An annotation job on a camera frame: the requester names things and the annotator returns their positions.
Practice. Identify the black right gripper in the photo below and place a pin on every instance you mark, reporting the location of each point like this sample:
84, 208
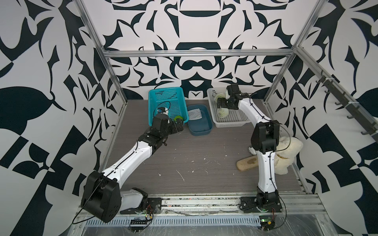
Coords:
223, 104

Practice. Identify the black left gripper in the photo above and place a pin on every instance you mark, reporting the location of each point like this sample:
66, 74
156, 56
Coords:
173, 130

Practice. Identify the white foam net sleeve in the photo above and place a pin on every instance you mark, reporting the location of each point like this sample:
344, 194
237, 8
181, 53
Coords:
219, 95

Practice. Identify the green custard apple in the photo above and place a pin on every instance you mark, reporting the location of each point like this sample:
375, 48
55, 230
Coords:
178, 119

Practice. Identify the white foam net front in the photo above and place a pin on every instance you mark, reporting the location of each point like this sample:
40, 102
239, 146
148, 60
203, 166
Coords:
222, 113

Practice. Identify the white foam net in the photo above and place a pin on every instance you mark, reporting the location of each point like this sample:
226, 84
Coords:
222, 113
195, 114

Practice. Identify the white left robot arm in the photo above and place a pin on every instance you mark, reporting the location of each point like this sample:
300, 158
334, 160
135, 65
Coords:
102, 195

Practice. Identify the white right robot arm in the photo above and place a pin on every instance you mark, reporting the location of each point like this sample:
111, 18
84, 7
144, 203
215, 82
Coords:
264, 140

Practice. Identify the white foam net back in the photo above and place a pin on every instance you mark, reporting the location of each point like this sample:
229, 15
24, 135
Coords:
195, 114

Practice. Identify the white perforated plastic basket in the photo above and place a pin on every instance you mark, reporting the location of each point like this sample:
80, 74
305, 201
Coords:
236, 118

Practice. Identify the teal perforated plastic basket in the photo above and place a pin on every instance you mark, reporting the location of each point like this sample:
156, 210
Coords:
171, 98

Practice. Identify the dark teal small tray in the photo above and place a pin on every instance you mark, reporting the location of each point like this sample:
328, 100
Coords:
203, 126

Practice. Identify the tan sponge block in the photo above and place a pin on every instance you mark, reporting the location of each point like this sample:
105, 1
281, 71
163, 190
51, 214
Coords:
247, 163

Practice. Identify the white plush toy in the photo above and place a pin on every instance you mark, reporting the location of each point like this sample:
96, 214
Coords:
288, 149

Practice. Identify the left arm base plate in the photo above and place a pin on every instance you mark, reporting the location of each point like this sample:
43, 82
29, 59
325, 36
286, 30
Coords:
148, 205

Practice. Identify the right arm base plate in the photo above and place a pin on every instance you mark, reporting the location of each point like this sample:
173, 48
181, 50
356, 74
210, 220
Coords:
259, 204

